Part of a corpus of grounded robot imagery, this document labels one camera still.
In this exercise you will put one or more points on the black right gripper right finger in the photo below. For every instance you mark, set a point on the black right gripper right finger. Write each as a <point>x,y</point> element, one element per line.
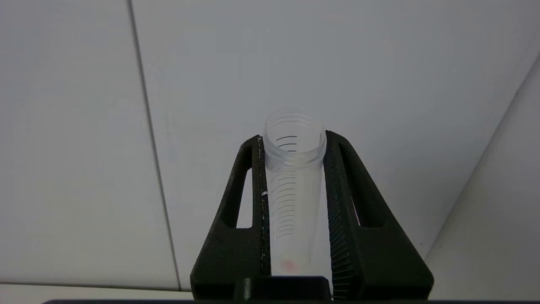
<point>371,261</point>

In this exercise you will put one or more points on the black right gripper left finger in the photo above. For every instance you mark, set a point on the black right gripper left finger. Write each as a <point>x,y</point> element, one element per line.
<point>236,253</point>

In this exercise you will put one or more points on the test tube with red pigment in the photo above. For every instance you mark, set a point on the test tube with red pigment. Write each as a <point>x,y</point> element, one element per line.
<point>295,190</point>

